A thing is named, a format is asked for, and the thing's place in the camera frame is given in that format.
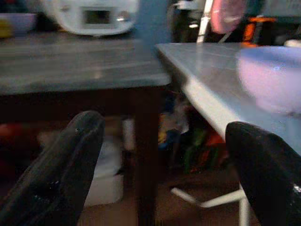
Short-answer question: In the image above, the white folding table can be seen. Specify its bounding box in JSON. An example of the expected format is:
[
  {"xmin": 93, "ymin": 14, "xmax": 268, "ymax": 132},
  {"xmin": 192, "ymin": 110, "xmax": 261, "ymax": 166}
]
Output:
[{"xmin": 155, "ymin": 42, "xmax": 301, "ymax": 226}]

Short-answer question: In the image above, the orange black appliance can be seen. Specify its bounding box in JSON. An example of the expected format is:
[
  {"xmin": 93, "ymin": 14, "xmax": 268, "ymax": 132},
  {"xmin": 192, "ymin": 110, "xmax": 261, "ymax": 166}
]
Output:
[{"xmin": 242, "ymin": 16, "xmax": 276, "ymax": 45}]

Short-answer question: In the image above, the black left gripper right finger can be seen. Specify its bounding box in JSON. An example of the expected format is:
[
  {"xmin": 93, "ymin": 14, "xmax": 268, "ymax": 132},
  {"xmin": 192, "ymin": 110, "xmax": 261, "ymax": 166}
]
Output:
[{"xmin": 225, "ymin": 121, "xmax": 301, "ymax": 226}]

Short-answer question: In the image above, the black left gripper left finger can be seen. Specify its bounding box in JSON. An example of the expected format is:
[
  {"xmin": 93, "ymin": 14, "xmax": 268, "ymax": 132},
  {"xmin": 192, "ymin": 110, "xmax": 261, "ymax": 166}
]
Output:
[{"xmin": 0, "ymin": 110, "xmax": 106, "ymax": 226}]

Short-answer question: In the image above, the white bowl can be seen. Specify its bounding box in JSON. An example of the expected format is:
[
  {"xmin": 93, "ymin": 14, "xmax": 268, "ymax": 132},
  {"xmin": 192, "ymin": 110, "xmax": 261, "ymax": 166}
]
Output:
[{"xmin": 236, "ymin": 46, "xmax": 301, "ymax": 115}]

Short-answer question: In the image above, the colourful bags pile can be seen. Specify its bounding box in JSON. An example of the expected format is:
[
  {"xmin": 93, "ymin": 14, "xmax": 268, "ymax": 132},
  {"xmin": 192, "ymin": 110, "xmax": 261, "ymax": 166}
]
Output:
[{"xmin": 158, "ymin": 94, "xmax": 230, "ymax": 175}]

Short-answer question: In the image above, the white rice cooker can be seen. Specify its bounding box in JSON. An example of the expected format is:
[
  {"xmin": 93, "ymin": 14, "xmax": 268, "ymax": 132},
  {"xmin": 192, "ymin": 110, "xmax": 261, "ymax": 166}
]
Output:
[{"xmin": 43, "ymin": 0, "xmax": 138, "ymax": 36}]

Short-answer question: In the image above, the pale shallow bowl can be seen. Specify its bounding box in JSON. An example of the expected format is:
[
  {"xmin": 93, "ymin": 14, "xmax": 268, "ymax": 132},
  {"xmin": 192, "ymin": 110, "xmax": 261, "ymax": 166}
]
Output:
[{"xmin": 0, "ymin": 13, "xmax": 38, "ymax": 38}]

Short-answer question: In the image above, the dark wooden table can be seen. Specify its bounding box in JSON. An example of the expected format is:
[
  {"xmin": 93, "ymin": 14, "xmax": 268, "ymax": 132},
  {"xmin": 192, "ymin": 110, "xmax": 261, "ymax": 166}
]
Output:
[{"xmin": 0, "ymin": 32, "xmax": 172, "ymax": 226}]

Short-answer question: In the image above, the pink round object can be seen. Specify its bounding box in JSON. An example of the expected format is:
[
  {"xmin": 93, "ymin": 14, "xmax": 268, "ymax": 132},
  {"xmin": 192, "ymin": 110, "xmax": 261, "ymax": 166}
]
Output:
[{"xmin": 210, "ymin": 0, "xmax": 247, "ymax": 34}]

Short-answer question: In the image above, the white plastic bin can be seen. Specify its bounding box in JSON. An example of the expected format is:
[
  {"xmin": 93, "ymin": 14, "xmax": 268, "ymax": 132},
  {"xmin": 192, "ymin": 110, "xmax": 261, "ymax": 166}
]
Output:
[{"xmin": 83, "ymin": 135, "xmax": 125, "ymax": 208}]

